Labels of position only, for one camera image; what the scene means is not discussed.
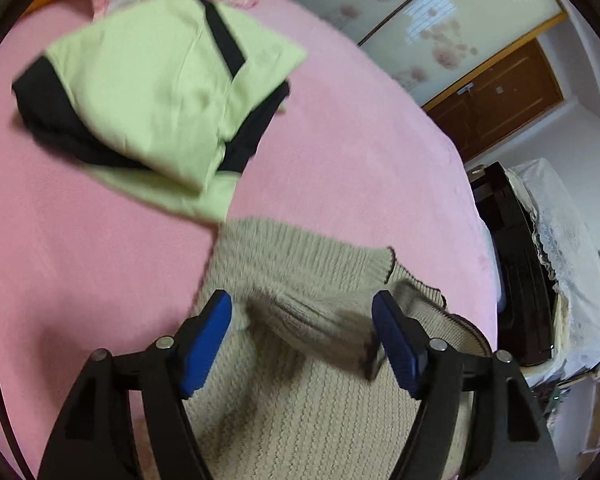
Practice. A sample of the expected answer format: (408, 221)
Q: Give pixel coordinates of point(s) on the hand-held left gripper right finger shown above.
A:
(395, 340)

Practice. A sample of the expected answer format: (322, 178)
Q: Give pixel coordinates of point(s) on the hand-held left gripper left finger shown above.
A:
(210, 340)

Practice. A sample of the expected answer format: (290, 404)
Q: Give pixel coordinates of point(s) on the beige knit cardigan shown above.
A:
(305, 410)

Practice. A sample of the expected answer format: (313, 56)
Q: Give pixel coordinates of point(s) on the green and black folded clothes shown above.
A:
(155, 90)

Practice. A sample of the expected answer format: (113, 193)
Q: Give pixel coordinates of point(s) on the pink bed sheet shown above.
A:
(355, 160)

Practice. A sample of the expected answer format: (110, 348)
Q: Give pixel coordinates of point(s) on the black piano with lace cover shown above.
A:
(570, 260)

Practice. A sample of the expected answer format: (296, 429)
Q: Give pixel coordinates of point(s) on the brown wooden door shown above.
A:
(505, 105)

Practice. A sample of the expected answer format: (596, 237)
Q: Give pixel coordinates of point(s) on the floral sliding door wardrobe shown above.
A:
(430, 25)

